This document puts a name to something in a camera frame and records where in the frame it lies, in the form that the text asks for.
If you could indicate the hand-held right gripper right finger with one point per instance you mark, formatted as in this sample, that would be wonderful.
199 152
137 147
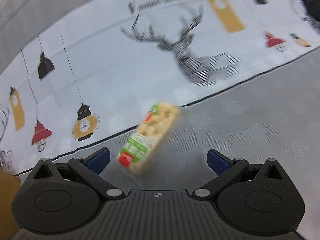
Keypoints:
218 162

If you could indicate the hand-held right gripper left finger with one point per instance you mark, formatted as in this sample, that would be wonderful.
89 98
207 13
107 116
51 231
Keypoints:
98 161

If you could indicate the yellow green snack packet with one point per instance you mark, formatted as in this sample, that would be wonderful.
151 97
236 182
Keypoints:
147 135

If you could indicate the cardboard box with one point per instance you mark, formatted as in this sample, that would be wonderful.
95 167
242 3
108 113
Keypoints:
7 205

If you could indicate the dark clothes pile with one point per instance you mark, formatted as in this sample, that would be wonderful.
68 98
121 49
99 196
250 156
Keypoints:
312 0

